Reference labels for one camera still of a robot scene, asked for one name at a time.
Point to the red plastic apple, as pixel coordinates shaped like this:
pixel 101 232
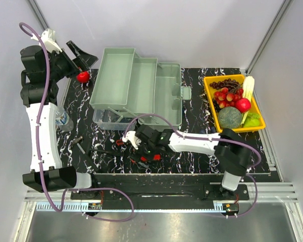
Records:
pixel 83 77

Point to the aluminium frame post right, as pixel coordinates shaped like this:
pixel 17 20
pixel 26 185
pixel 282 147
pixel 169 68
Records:
pixel 270 32

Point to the black marble pattern mat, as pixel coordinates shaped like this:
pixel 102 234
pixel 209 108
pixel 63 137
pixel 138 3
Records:
pixel 197 115

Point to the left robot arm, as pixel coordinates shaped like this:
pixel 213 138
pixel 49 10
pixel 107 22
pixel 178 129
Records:
pixel 39 95

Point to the red utility knife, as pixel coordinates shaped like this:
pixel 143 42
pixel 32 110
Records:
pixel 119 143
pixel 145 159

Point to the aluminium frame post left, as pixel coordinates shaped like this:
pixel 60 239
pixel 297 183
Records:
pixel 37 12

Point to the dark purple grape bunch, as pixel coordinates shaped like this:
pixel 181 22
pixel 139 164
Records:
pixel 230 84

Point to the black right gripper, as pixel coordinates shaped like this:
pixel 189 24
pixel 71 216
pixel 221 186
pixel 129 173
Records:
pixel 143 165

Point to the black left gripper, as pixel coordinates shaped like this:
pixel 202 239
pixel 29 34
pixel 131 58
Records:
pixel 84 61

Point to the clear water bottle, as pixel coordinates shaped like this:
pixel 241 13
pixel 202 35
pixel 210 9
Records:
pixel 63 120

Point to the green pepper toy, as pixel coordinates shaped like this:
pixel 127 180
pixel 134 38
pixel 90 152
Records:
pixel 252 120

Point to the white corn cob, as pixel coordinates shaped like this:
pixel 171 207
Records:
pixel 248 87

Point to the black handled tool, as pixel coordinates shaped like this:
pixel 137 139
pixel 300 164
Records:
pixel 113 153

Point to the aluminium front rail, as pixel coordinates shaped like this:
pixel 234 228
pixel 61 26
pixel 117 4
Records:
pixel 259 193

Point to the aluminium frame post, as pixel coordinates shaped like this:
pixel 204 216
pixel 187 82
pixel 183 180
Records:
pixel 37 12
pixel 270 32

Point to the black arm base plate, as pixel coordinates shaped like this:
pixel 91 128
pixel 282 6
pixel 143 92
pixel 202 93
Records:
pixel 163 197

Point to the yellow plastic fruit tray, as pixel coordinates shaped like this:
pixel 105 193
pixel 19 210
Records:
pixel 215 109

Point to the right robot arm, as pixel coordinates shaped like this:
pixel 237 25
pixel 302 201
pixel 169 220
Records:
pixel 233 155

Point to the translucent green tool box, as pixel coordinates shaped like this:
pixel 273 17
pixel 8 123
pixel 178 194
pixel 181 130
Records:
pixel 129 86

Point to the small hammer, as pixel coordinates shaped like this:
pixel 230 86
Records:
pixel 77 142

